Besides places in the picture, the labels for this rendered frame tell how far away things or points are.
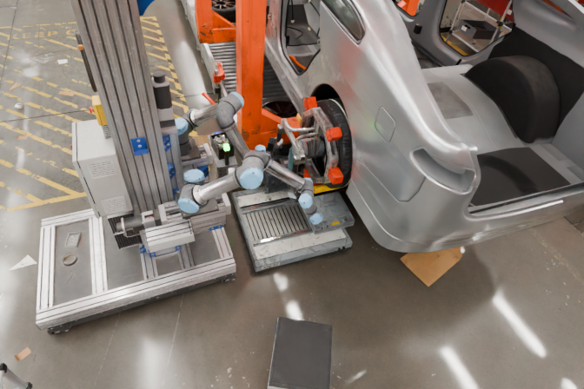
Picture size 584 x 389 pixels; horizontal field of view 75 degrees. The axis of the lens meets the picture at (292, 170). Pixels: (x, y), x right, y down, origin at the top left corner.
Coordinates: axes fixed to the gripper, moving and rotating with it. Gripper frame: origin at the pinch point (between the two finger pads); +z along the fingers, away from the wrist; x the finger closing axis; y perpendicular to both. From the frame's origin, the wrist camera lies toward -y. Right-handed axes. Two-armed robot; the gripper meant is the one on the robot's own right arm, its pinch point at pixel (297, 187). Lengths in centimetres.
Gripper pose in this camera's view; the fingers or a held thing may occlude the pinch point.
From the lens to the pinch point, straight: 250.0
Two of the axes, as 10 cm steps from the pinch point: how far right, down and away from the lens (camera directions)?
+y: -4.2, -6.5, -6.4
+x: -8.4, 5.4, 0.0
